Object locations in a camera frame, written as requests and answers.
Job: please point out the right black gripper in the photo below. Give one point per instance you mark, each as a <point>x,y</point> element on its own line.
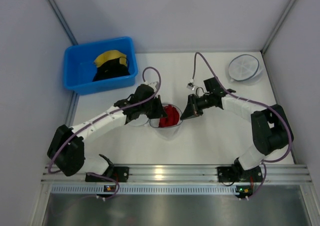
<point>194,106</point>

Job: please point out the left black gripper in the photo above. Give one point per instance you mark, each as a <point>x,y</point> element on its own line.
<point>155,106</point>

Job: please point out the red lace bra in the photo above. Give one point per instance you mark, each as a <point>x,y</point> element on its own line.
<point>172,118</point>

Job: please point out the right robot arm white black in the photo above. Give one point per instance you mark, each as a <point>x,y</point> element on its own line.
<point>270,127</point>

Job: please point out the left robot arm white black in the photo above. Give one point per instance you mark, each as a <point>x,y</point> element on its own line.
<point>68,150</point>

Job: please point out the black garment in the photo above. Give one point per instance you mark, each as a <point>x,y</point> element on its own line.
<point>114,68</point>

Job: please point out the yellow garment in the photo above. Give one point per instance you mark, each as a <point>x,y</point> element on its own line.
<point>111,55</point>

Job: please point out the blue plastic bin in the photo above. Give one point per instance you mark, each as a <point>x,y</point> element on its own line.
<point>79,69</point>

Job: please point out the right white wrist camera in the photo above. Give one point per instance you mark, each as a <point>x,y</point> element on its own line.
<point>191,86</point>

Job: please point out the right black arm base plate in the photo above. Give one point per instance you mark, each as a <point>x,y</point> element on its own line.
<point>226,174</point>

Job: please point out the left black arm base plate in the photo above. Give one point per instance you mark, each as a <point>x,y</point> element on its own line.
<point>117,173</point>

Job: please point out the aluminium frame rail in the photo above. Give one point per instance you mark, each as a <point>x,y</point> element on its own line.
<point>276,174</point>

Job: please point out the slotted grey cable duct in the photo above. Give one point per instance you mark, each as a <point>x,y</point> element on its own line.
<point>136,189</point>

